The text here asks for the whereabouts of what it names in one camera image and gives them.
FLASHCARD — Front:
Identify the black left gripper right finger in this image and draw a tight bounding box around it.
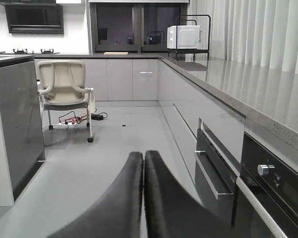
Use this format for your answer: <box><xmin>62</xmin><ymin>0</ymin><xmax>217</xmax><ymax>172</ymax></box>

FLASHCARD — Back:
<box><xmin>144</xmin><ymin>150</ymin><xmax>240</xmax><ymax>238</ymax></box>

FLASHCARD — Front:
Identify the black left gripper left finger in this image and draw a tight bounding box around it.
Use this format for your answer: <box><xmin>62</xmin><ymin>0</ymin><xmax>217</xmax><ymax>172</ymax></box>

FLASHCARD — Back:
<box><xmin>49</xmin><ymin>152</ymin><xmax>144</xmax><ymax>238</ymax></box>

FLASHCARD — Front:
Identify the steel drawer appliance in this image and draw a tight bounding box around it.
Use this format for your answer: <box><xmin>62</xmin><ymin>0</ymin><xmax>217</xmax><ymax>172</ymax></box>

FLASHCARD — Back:
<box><xmin>194</xmin><ymin>119</ymin><xmax>237</xmax><ymax>216</ymax></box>

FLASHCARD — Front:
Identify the black built-in oven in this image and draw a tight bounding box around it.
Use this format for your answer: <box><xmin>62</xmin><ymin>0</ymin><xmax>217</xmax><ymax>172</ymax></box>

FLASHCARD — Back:
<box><xmin>234</xmin><ymin>133</ymin><xmax>298</xmax><ymax>238</ymax></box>

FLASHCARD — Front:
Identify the grey kitchen island cabinet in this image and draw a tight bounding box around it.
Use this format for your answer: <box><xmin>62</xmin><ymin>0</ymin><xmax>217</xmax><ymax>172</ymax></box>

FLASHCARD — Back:
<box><xmin>0</xmin><ymin>55</ymin><xmax>45</xmax><ymax>207</ymax></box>

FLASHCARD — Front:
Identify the white mesh office chair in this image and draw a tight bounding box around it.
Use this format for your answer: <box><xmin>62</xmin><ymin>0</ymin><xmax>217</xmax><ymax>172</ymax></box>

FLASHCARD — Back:
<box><xmin>37</xmin><ymin>60</ymin><xmax>95</xmax><ymax>143</ymax></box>

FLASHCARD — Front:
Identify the grey stone kitchen counter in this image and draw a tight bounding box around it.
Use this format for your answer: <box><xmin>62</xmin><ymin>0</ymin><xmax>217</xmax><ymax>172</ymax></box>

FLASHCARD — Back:
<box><xmin>34</xmin><ymin>54</ymin><xmax>298</xmax><ymax>150</ymax></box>

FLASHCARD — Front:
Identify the black metal microwave rack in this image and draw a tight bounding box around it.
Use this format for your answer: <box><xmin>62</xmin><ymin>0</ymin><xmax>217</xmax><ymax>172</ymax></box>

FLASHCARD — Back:
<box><xmin>167</xmin><ymin>14</ymin><xmax>211</xmax><ymax>60</ymax></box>

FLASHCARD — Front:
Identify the wooden cutting board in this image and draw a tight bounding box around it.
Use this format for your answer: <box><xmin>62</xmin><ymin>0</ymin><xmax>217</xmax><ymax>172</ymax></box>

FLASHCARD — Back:
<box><xmin>103</xmin><ymin>52</ymin><xmax>129</xmax><ymax>55</ymax></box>

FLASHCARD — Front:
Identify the white microwave oven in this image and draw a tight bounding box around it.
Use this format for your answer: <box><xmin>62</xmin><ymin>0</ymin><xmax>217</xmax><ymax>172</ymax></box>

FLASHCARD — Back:
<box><xmin>167</xmin><ymin>25</ymin><xmax>200</xmax><ymax>49</ymax></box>

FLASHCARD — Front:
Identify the dark kitchen window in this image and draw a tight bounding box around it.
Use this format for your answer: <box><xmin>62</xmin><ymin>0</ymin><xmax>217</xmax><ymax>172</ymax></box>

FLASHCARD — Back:
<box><xmin>86</xmin><ymin>0</ymin><xmax>189</xmax><ymax>54</ymax></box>

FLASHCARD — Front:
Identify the black gas stove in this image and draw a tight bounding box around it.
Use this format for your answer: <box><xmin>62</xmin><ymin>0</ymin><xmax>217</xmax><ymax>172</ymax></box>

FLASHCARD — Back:
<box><xmin>5</xmin><ymin>49</ymin><xmax>59</xmax><ymax>55</ymax></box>

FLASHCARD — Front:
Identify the white pleated curtain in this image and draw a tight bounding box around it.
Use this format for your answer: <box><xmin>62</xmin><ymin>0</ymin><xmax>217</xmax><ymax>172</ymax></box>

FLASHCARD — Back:
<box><xmin>188</xmin><ymin>0</ymin><xmax>298</xmax><ymax>74</ymax></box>

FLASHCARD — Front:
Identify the black range hood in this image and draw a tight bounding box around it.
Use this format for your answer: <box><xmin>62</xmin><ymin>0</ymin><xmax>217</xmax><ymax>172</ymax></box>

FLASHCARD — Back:
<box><xmin>0</xmin><ymin>0</ymin><xmax>64</xmax><ymax>35</ymax></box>

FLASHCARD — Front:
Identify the black power adapter with cables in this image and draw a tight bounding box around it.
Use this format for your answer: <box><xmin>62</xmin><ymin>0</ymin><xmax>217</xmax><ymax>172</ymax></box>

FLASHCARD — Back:
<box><xmin>58</xmin><ymin>111</ymin><xmax>108</xmax><ymax>125</ymax></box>

